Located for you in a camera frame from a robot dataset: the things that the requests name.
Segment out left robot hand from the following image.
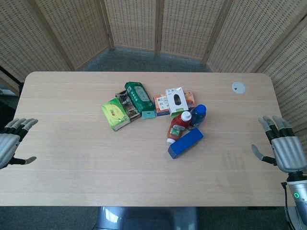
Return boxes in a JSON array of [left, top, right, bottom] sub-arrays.
[[0, 118, 38, 170]]

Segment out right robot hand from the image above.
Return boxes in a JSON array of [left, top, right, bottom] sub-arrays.
[[251, 115, 307, 173]]

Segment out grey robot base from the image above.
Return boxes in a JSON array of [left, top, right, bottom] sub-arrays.
[[95, 206, 200, 230]]

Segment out yellow-green box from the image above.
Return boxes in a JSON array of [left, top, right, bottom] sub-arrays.
[[101, 97, 131, 132]]

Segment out black tripod stand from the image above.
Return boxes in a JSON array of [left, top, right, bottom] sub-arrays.
[[0, 66, 24, 94]]

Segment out dark blue drink bottle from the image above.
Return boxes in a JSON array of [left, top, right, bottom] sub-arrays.
[[187, 104, 207, 131]]

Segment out blue rectangular box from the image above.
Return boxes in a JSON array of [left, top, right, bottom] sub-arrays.
[[167, 127, 204, 160]]

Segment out red ketchup bottle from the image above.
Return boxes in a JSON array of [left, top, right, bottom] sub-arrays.
[[166, 111, 192, 144]]

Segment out white computer mouse box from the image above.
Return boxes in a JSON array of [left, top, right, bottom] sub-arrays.
[[165, 87, 189, 116]]

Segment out brown snack packet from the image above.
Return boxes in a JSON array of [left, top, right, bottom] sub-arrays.
[[115, 90, 141, 122]]

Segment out orange product box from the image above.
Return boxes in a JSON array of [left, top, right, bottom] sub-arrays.
[[153, 90, 198, 117]]

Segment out green wet wipes pack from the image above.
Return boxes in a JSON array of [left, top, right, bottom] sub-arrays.
[[124, 81, 156, 120]]

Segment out woven bamboo folding screen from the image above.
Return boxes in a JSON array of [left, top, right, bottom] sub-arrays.
[[0, 0, 307, 166]]

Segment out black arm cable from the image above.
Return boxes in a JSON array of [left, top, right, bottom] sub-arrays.
[[281, 182, 296, 230]]

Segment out grey table cable grommet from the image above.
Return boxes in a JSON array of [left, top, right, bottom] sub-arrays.
[[231, 81, 247, 93]]

